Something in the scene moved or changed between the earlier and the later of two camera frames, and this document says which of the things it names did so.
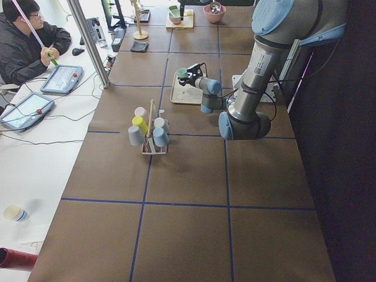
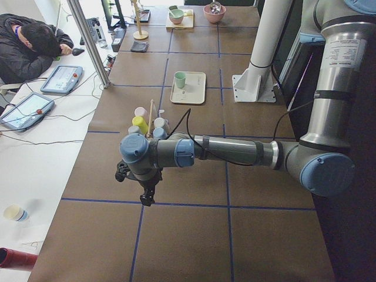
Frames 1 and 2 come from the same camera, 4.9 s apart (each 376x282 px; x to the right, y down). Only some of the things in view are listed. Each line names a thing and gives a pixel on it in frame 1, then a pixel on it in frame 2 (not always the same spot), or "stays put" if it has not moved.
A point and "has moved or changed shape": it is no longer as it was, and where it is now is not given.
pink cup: (140, 111) stays put
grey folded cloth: (138, 46) stays put
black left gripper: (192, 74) → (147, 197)
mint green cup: (182, 73) has moved or changed shape
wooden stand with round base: (138, 34) stays put
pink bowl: (214, 18) stays put
